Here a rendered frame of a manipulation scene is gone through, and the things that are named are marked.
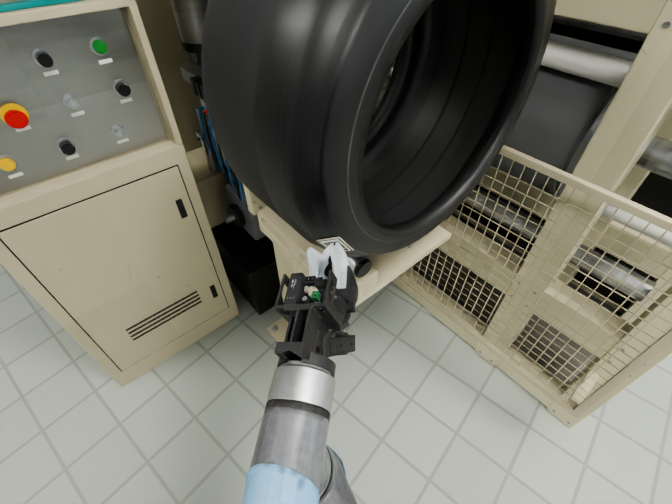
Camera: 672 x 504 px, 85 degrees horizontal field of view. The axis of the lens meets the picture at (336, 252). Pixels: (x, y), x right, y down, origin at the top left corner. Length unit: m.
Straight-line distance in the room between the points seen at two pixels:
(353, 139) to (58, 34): 0.82
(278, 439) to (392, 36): 0.44
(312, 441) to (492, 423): 1.28
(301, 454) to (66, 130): 1.00
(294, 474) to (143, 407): 1.36
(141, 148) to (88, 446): 1.11
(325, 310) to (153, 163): 0.87
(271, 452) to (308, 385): 0.07
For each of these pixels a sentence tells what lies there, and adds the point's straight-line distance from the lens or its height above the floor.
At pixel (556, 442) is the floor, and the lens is 1.73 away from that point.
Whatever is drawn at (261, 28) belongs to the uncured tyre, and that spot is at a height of 1.34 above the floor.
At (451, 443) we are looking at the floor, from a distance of 1.58.
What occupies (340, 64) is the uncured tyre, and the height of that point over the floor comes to 1.32.
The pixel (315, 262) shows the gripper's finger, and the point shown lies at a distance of 0.54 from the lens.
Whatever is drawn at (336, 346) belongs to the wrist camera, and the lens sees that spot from 0.51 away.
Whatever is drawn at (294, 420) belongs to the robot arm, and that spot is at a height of 1.07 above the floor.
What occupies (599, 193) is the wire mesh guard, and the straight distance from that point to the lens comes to 0.95.
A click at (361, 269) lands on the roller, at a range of 0.74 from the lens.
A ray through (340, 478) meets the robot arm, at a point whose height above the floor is 0.95.
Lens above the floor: 1.46
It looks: 46 degrees down
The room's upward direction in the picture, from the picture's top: straight up
